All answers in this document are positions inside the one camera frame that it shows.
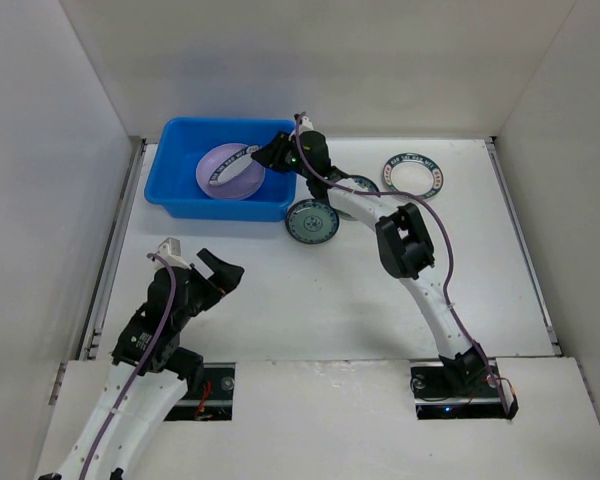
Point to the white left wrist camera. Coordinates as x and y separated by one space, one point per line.
170 251

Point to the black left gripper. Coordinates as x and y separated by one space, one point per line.
225 278

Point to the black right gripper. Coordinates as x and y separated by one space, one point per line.
282 151

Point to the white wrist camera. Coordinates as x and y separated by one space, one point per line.
170 251
305 122

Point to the teal patterned small plate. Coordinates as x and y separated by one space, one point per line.
357 182
311 222

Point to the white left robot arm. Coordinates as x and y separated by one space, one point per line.
150 372

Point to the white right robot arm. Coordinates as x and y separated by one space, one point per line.
405 247

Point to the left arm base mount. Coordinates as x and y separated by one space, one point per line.
211 400

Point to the green rimmed white plate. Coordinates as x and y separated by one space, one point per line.
232 167
413 173

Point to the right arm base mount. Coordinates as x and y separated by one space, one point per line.
489 397

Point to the blue plastic bin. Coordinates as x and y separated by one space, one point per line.
172 182

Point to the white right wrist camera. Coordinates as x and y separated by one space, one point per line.
305 122

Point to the purple plate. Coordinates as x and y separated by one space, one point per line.
239 188

